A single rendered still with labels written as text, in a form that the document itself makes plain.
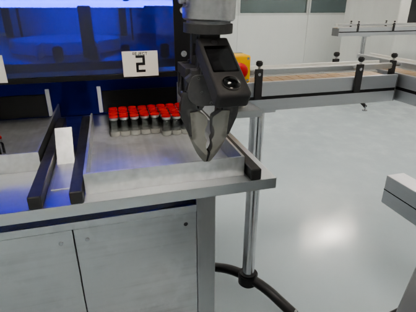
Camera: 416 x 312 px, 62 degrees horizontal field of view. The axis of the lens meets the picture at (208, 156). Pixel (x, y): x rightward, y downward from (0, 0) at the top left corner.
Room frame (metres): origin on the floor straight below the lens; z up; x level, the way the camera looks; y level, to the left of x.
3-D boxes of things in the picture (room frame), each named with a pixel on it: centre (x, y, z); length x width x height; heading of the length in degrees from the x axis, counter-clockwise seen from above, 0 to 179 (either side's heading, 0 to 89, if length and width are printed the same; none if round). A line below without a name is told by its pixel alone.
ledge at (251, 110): (1.01, -0.07, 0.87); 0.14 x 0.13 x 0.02; 16
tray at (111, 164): (0.67, 0.11, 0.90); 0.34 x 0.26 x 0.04; 15
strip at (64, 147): (0.56, 0.25, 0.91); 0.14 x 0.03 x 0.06; 16
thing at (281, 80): (1.18, -0.31, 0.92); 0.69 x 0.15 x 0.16; 106
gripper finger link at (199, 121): (0.54, 0.02, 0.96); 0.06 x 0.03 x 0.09; 16
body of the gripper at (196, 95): (0.54, 0.00, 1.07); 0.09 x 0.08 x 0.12; 16
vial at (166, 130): (0.74, 0.09, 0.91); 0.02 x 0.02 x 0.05
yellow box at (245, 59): (0.96, -0.07, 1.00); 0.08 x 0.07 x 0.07; 16
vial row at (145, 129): (0.76, 0.13, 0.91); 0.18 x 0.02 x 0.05; 105
